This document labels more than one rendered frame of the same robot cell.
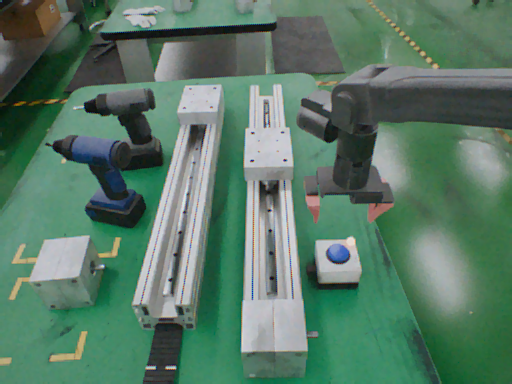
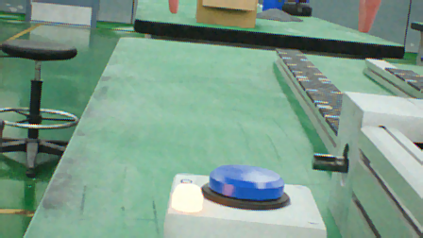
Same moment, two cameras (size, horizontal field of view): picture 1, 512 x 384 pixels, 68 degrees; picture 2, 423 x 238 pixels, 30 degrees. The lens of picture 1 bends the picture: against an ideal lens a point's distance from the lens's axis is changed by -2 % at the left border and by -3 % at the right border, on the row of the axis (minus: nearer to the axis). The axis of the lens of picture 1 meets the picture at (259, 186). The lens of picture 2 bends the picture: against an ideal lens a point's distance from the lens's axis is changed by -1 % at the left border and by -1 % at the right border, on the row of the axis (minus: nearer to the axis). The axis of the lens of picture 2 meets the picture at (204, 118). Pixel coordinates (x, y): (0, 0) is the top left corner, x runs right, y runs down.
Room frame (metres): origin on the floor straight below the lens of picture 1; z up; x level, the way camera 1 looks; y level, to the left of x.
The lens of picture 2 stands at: (0.90, -0.18, 0.96)
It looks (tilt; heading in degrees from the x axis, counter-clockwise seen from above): 10 degrees down; 179
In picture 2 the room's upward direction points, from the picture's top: 6 degrees clockwise
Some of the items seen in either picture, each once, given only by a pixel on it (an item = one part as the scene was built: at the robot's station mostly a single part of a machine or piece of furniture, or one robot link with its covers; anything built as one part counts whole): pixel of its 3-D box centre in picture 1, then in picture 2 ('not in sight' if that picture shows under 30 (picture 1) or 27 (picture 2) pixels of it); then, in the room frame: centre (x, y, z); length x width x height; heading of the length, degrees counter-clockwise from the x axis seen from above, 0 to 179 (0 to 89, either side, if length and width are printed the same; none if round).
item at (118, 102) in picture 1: (122, 130); not in sight; (0.89, 0.36, 0.89); 0.20 x 0.08 x 0.22; 100
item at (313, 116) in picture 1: (335, 110); not in sight; (0.51, -0.12, 1.15); 0.12 x 0.09 x 0.12; 42
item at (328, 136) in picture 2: not in sight; (310, 90); (-0.31, 0.00, 0.79); 0.96 x 0.04 x 0.03; 179
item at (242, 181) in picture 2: (338, 253); (245, 189); (0.49, -0.15, 0.84); 0.04 x 0.04 x 0.02
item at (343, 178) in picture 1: (351, 169); not in sight; (0.49, -0.15, 1.05); 0.10 x 0.07 x 0.07; 89
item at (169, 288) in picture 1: (193, 174); not in sight; (0.77, 0.17, 0.82); 0.80 x 0.10 x 0.09; 179
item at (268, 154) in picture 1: (268, 157); not in sight; (0.77, -0.02, 0.87); 0.16 x 0.11 x 0.07; 179
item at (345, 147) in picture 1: (353, 136); not in sight; (0.49, -0.14, 1.11); 0.07 x 0.06 x 0.07; 42
